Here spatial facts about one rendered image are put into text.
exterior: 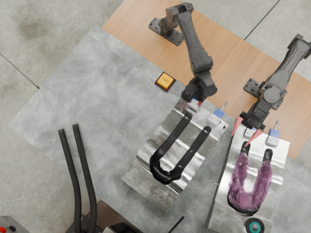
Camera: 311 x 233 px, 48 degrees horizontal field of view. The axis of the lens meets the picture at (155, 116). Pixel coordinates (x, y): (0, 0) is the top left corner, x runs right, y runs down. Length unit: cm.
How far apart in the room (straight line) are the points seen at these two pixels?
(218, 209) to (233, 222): 8
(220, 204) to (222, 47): 82
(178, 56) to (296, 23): 142
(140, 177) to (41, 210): 113
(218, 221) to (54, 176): 137
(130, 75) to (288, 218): 103
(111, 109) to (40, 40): 132
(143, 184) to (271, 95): 70
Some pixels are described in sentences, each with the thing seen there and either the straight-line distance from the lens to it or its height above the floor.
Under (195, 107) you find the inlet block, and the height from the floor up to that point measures 95.
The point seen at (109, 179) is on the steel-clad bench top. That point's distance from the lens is 172.
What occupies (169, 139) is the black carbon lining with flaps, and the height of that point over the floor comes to 88.
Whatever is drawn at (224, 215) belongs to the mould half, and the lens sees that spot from 161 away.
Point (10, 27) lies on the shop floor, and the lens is 309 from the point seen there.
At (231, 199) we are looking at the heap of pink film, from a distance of 163.
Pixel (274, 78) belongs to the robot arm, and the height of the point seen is 123.
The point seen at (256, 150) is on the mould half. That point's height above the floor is 86.
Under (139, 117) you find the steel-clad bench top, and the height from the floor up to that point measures 80.
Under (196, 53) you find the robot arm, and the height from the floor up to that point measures 120.
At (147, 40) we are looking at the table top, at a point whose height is 80.
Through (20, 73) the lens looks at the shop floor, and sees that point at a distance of 289.
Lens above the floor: 249
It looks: 75 degrees down
